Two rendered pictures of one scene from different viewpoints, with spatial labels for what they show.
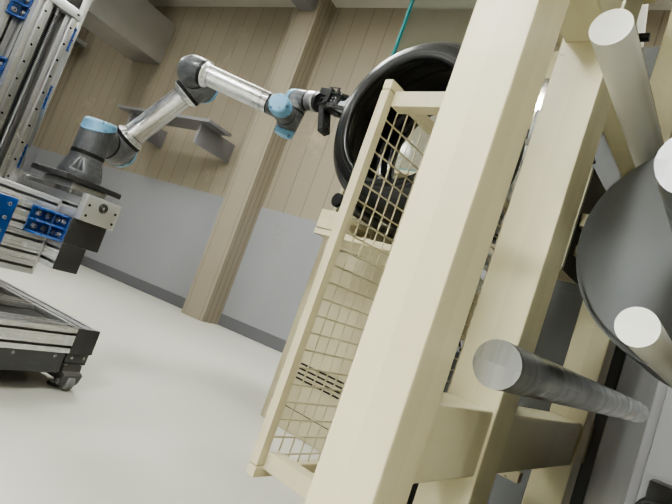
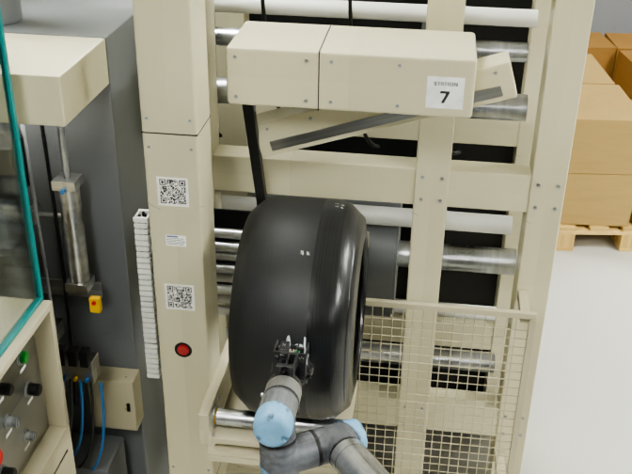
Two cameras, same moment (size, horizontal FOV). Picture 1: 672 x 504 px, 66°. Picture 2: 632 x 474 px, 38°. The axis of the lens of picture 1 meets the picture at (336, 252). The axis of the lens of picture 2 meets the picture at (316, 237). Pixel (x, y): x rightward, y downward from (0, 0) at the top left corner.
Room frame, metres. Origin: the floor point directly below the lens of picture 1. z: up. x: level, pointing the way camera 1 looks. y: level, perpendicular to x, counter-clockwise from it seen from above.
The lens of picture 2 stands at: (2.62, 1.54, 2.44)
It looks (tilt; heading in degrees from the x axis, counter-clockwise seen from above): 28 degrees down; 237
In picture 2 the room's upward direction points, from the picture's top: 1 degrees clockwise
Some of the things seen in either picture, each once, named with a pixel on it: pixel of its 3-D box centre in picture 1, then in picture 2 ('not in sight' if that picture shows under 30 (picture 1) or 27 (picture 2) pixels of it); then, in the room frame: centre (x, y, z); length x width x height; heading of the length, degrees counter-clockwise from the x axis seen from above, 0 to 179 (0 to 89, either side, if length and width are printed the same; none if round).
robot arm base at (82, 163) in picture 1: (83, 165); not in sight; (1.87, 0.96, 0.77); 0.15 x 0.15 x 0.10
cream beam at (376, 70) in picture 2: not in sight; (353, 68); (1.31, -0.32, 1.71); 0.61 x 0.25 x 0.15; 140
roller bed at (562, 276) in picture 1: (560, 224); (234, 264); (1.52, -0.60, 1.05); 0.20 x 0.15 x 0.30; 140
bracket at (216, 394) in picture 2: not in sight; (222, 382); (1.73, -0.29, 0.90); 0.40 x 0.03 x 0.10; 50
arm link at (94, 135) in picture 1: (96, 136); not in sight; (1.88, 0.96, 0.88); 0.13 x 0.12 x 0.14; 172
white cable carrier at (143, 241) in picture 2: not in sight; (151, 296); (1.89, -0.35, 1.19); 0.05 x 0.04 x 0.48; 50
